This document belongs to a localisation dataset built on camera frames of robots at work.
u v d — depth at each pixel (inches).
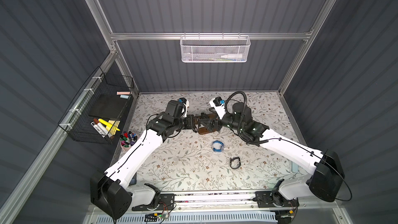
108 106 30.2
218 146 36.2
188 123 26.7
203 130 40.0
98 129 26.3
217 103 24.2
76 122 24.8
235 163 33.9
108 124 27.4
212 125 25.8
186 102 28.0
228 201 29.7
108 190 15.0
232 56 36.8
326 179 16.3
